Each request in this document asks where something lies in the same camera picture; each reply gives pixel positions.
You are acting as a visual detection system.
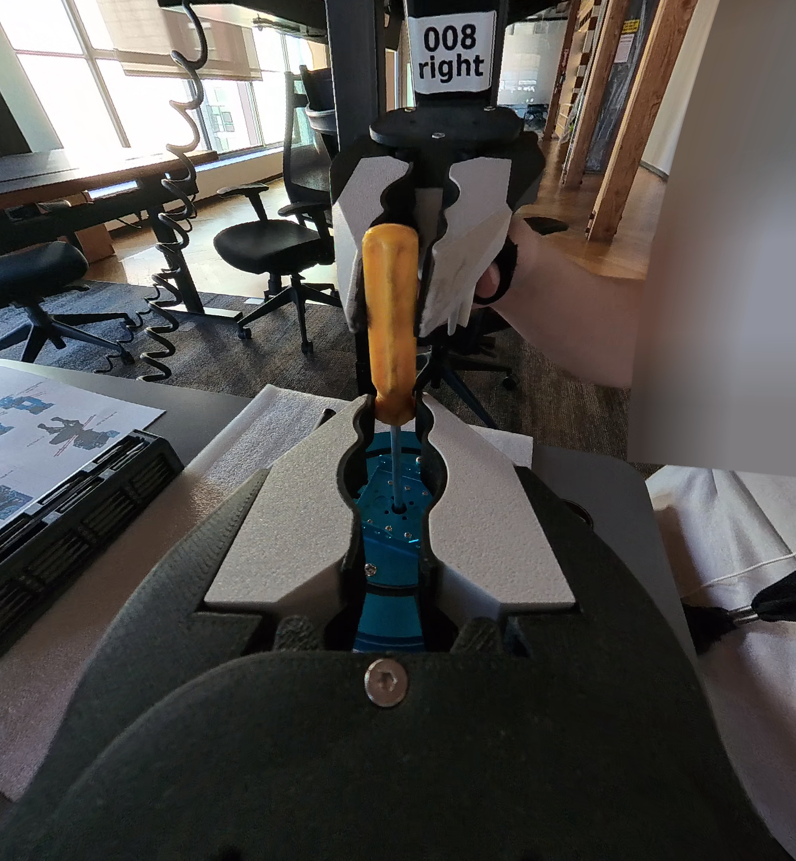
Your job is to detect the window with roller blind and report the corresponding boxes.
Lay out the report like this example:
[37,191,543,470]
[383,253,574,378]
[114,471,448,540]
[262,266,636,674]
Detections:
[0,0,318,162]

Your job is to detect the black lanyard strap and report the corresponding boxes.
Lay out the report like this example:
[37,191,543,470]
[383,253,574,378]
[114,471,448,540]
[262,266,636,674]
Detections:
[680,555,796,650]

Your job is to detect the black coiled cable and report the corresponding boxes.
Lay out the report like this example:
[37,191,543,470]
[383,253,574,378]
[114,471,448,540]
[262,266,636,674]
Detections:
[135,0,207,384]

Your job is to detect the black office stool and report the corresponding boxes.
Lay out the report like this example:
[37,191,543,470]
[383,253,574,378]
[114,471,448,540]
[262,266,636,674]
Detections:
[0,241,136,367]

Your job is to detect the black office chair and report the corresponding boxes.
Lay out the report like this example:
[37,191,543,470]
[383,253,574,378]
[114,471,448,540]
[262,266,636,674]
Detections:
[414,309,521,431]
[215,64,345,357]

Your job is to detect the black metal post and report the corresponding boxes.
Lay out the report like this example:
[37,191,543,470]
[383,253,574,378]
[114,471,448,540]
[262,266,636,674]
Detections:
[326,0,385,398]

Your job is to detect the brown cardboard box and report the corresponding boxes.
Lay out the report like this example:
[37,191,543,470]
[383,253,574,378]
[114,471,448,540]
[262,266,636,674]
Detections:
[78,222,117,265]

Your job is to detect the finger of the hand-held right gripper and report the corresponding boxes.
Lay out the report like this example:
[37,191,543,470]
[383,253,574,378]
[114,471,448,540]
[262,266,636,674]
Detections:
[419,160,513,337]
[334,156,412,334]

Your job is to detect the black screwdriver bit case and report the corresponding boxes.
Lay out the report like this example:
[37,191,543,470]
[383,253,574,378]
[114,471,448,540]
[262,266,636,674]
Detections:
[0,432,185,677]

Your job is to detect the person's right hand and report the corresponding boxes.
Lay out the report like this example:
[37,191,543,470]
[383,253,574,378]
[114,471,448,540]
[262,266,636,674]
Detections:
[475,218,561,318]

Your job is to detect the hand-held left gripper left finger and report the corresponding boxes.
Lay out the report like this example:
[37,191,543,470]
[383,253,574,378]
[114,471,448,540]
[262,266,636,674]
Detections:
[203,393,375,647]

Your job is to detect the blue metal bracket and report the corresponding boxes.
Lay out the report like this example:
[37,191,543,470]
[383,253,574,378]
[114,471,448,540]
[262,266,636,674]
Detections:
[354,434,435,652]

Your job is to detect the wooden post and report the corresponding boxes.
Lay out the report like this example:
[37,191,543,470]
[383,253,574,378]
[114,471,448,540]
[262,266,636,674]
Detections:
[559,0,614,191]
[586,0,698,243]

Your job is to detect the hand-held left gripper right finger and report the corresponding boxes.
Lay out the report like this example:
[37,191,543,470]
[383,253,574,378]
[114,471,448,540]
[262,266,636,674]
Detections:
[411,396,579,626]

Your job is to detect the white foam sheet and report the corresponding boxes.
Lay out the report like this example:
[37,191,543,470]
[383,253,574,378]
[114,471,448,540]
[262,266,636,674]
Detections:
[0,383,535,803]

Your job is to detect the printed instruction booklet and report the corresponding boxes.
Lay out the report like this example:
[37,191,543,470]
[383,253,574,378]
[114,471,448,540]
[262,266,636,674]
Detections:
[0,360,168,549]

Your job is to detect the dark wooden table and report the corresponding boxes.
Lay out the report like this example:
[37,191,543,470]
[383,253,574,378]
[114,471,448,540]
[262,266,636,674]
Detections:
[0,149,220,317]

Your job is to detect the yellow-handled screwdriver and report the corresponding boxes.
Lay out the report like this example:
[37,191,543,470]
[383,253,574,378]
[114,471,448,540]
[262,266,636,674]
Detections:
[361,224,419,507]

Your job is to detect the person's white shirt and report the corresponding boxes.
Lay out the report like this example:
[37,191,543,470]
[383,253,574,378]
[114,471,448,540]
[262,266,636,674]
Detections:
[645,464,796,861]

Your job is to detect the person's right forearm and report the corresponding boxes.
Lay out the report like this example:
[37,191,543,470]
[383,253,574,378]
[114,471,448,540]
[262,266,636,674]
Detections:
[512,256,635,390]

